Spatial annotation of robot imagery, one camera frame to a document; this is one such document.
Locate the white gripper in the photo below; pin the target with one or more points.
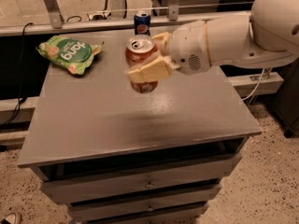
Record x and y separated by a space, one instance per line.
187 47

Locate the red coke can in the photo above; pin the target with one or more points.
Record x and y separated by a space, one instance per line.
138 49

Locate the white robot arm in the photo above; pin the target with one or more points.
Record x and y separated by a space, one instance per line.
266 37

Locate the blue pepsi can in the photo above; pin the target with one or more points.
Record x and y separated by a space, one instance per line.
142 22

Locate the green rice chip bag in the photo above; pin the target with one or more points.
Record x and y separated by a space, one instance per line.
71 54

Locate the power strip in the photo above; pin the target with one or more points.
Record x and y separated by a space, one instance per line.
97 16

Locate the grey drawer cabinet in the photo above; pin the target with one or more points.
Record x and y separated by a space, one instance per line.
97 124

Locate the top grey drawer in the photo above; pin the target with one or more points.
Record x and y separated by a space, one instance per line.
94 187

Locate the grey drawer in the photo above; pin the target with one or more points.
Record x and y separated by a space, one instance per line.
144 201
157 216
94 187

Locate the middle grey drawer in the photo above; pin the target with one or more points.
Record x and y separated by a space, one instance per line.
144 201

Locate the bottom grey drawer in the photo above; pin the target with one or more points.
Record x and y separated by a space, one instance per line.
157 216

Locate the white shoe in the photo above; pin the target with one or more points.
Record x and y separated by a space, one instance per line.
11 218

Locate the metal guard rail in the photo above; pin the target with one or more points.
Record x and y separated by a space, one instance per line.
93 22

